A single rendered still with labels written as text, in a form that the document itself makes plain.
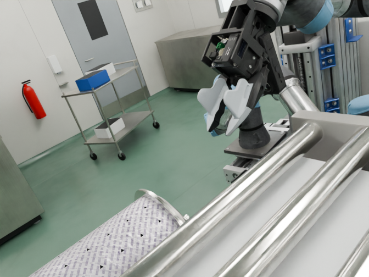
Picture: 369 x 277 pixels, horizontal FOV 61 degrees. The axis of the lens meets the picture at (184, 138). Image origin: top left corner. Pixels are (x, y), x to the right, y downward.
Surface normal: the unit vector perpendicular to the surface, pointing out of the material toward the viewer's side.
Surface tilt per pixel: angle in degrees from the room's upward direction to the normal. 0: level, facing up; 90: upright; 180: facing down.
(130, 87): 90
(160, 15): 90
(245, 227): 0
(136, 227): 23
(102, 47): 90
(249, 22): 90
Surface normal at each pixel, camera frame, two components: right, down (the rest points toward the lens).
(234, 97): 0.66, 0.06
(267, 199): -0.28, -0.87
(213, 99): 0.54, 0.22
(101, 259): 0.04, -0.69
